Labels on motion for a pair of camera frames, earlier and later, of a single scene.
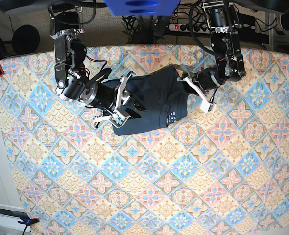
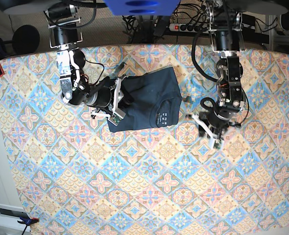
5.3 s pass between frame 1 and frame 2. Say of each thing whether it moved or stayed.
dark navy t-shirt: moved
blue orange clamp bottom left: stayed
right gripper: moved
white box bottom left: stayed
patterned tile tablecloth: stayed
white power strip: stayed
